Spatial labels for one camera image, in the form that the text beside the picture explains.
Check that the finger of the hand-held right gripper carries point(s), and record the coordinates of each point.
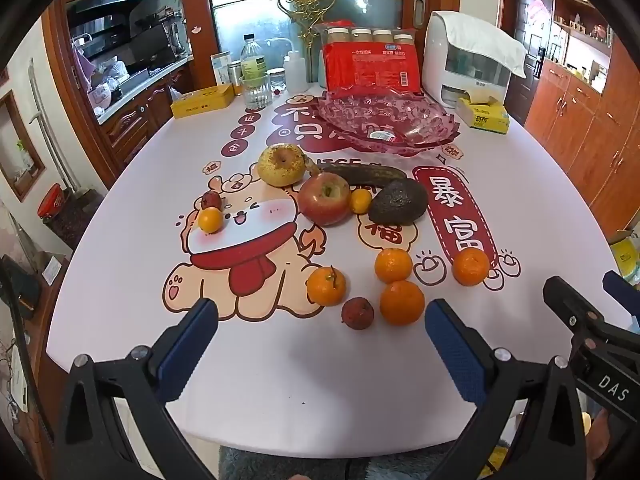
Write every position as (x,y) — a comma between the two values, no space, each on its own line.
(622,290)
(570,302)

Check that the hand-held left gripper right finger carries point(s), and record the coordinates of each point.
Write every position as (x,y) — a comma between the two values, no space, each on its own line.
(455,352)

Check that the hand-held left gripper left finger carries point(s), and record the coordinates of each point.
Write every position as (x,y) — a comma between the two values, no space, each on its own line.
(187,347)

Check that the orange tangerine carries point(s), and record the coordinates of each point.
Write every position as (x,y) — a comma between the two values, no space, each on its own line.
(401,303)
(470,267)
(393,265)
(326,286)

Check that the small red lychee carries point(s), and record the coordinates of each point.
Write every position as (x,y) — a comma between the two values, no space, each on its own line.
(357,313)

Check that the dark avocado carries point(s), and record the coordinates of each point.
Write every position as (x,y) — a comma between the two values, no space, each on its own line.
(398,203)

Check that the red apple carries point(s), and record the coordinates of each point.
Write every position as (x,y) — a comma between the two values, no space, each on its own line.
(325,202)

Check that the pink glass fruit bowl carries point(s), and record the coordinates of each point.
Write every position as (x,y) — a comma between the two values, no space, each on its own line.
(350,115)

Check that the person's right hand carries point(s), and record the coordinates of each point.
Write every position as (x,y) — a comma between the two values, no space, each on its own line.
(602,442)

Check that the printed cartoon tablecloth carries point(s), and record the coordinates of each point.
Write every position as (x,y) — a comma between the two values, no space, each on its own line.
(125,285)

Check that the small orange kumquat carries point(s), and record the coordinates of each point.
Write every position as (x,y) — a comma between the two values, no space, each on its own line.
(210,220)
(360,201)

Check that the small dark red fruit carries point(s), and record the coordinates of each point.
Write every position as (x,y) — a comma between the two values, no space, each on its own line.
(212,201)

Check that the dark green cucumber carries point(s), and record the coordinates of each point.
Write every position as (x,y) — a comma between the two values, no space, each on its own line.
(370,175)

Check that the yellow tissue box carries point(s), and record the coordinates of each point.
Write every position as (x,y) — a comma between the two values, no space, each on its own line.
(487,120)

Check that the yellow pear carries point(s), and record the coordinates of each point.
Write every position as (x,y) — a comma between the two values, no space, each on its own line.
(280,165)

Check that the small white packet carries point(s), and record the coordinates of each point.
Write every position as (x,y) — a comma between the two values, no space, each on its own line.
(382,135)

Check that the flat yellow box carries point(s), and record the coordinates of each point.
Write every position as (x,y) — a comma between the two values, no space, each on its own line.
(202,102)

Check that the kitchen counter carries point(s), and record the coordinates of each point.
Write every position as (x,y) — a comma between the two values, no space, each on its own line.
(150,90)

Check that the clear drinking glass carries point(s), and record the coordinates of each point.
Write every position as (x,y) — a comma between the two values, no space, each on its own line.
(257,95)

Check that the small metal tin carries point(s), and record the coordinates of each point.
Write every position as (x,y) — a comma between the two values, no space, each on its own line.
(235,77)

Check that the white cloth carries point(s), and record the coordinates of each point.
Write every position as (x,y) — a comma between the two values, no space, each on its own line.
(490,40)

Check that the white countertop appliance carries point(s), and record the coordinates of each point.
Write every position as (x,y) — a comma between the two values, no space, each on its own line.
(437,60)

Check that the dark wooden door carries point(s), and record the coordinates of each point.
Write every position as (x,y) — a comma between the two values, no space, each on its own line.
(525,25)

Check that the small glass jar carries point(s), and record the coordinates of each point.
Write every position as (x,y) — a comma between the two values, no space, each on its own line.
(277,81)

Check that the white carton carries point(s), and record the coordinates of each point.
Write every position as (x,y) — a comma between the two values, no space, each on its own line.
(219,67)

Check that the clear bottle green label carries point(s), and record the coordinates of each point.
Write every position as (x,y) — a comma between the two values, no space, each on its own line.
(254,60)

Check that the white squeeze bottle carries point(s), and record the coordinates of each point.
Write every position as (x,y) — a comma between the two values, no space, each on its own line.
(296,72)

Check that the red paper cup package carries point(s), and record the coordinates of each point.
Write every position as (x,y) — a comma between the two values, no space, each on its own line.
(370,67)

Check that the wooden wall cabinet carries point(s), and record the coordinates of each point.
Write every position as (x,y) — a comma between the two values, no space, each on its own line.
(585,125)

